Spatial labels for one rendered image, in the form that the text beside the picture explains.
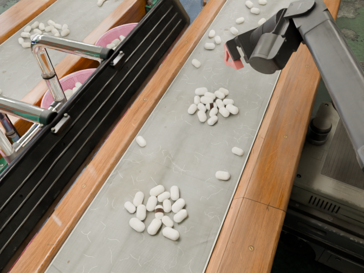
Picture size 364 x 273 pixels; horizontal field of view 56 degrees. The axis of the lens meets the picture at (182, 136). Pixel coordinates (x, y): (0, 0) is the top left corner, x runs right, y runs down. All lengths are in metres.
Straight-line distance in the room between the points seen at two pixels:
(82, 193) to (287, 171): 0.48
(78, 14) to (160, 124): 0.71
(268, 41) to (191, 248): 0.44
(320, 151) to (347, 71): 0.75
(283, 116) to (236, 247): 0.39
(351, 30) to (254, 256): 2.33
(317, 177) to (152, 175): 0.59
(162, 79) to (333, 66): 0.60
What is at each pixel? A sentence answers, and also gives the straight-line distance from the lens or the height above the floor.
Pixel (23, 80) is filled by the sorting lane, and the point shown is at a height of 0.74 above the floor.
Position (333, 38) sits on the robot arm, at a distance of 0.62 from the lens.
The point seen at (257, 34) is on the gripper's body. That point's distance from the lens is 0.78.
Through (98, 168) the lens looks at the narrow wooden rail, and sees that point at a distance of 0.86.
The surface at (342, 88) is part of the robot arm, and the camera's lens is 0.54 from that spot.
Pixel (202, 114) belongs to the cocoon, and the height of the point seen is 0.76.
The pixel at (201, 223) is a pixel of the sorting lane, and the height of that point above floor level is 0.74.
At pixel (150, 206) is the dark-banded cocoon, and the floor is 0.76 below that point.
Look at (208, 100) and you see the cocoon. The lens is 0.99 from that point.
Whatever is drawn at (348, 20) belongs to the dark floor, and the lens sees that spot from 2.98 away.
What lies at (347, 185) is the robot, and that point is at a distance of 1.23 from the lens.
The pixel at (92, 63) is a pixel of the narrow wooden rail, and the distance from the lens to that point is 1.27.
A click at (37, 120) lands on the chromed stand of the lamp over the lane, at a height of 1.11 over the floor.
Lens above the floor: 1.43
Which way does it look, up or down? 49 degrees down
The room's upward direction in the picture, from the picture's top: 5 degrees counter-clockwise
